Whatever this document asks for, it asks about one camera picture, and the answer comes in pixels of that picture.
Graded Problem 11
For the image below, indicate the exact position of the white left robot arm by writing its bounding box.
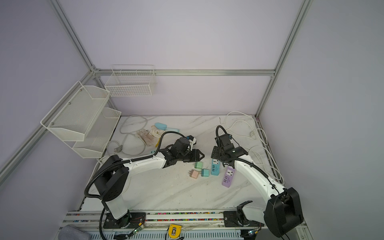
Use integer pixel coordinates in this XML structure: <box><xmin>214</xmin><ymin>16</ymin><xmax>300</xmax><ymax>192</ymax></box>
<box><xmin>84</xmin><ymin>131</ymin><xmax>205</xmax><ymax>240</ymax></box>

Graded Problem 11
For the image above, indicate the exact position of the grey cable with plug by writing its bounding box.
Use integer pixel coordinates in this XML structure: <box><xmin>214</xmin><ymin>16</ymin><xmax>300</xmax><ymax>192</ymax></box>
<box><xmin>106</xmin><ymin>115</ymin><xmax>149</xmax><ymax>157</ymax></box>

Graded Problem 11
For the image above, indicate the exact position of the yellow tape measure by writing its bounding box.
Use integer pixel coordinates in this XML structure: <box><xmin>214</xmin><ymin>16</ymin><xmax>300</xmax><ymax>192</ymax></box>
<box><xmin>166</xmin><ymin>224</ymin><xmax>182</xmax><ymax>240</ymax></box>

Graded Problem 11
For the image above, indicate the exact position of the grey cloth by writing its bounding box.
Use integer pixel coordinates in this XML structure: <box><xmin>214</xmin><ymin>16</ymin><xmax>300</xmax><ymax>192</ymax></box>
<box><xmin>58</xmin><ymin>226</ymin><xmax>91</xmax><ymax>240</ymax></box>

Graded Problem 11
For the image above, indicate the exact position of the green USB charger plug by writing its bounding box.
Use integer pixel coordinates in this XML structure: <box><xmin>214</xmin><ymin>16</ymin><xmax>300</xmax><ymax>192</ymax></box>
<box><xmin>195</xmin><ymin>162</ymin><xmax>203</xmax><ymax>170</ymax></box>

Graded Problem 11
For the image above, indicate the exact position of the teal power strip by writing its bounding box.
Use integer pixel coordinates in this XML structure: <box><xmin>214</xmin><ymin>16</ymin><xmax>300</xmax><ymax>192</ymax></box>
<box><xmin>211</xmin><ymin>159</ymin><xmax>220</xmax><ymax>176</ymax></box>

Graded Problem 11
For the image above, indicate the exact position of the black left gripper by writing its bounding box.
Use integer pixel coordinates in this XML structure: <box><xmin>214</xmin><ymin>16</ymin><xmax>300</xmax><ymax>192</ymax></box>
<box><xmin>178</xmin><ymin>148</ymin><xmax>205</xmax><ymax>163</ymax></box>

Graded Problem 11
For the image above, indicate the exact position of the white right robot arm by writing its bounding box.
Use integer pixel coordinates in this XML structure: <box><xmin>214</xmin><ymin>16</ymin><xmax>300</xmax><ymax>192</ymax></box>
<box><xmin>211</xmin><ymin>125</ymin><xmax>304</xmax><ymax>239</ymax></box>

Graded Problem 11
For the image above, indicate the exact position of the purple power strip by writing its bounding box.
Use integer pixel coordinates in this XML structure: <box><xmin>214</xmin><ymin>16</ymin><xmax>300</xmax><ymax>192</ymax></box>
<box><xmin>222</xmin><ymin>166</ymin><xmax>236</xmax><ymax>188</ymax></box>

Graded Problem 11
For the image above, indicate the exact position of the white wire basket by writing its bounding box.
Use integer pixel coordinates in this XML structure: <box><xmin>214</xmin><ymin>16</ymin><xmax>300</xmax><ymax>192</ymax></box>
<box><xmin>105</xmin><ymin>65</ymin><xmax>157</xmax><ymax>97</ymax></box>

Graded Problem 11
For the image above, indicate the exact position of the white mesh two-tier shelf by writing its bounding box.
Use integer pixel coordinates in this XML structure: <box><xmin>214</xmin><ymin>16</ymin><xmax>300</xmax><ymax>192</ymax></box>
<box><xmin>41</xmin><ymin>82</ymin><xmax>121</xmax><ymax>159</ymax></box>

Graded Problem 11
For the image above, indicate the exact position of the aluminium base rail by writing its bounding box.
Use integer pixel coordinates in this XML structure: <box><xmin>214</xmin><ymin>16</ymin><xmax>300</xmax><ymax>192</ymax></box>
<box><xmin>56</xmin><ymin>209</ymin><xmax>310</xmax><ymax>240</ymax></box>

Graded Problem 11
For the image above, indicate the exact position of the white purple strip cable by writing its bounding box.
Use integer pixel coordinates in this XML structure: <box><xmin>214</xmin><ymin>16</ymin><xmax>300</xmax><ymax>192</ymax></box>
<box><xmin>239</xmin><ymin>146</ymin><xmax>285</xmax><ymax>186</ymax></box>

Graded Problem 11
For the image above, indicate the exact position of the aluminium frame corner post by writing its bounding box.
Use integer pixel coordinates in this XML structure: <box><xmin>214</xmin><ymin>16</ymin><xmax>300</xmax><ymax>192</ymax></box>
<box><xmin>255</xmin><ymin>0</ymin><xmax>313</xmax><ymax>121</ymax></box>

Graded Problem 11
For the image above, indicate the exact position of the pink USB charger plug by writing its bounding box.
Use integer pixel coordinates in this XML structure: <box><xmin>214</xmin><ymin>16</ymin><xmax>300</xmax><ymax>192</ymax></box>
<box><xmin>189</xmin><ymin>170</ymin><xmax>200</xmax><ymax>179</ymax></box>

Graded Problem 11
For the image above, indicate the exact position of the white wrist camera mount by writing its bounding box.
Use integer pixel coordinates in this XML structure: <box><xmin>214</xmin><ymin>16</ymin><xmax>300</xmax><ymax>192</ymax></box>
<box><xmin>187</xmin><ymin>136</ymin><xmax>197</xmax><ymax>151</ymax></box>

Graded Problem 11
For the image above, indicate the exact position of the beige power strip bundle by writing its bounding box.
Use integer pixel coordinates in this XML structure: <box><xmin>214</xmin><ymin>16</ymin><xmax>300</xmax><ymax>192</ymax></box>
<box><xmin>136</xmin><ymin>126</ymin><xmax>165</xmax><ymax>147</ymax></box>

